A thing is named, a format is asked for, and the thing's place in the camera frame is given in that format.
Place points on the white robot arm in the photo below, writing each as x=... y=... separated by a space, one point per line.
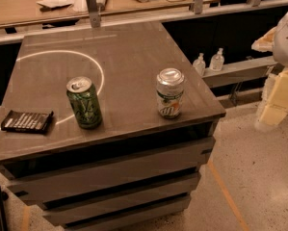
x=275 y=41

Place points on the white silver soda can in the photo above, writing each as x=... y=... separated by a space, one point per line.
x=169 y=89

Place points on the green 7up soda can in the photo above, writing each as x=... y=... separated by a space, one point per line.
x=83 y=99

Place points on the grey drawer cabinet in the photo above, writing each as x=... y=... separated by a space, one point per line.
x=135 y=165

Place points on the left clear sanitizer bottle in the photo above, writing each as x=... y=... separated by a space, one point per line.
x=199 y=64

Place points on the clear sanitizer bottle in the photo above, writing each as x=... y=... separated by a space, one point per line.
x=199 y=64
x=216 y=63

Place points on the right clear sanitizer bottle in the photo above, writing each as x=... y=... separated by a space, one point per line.
x=216 y=63

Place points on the white paper sheets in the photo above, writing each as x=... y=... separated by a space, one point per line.
x=54 y=4

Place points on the black snack bar packet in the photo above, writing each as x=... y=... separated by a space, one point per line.
x=24 y=122

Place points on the yellow foam block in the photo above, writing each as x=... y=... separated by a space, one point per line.
x=274 y=105

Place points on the grey metal bracket post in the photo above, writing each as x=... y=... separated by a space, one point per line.
x=93 y=13

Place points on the grey metal rail beam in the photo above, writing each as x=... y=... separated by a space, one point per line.
x=239 y=72

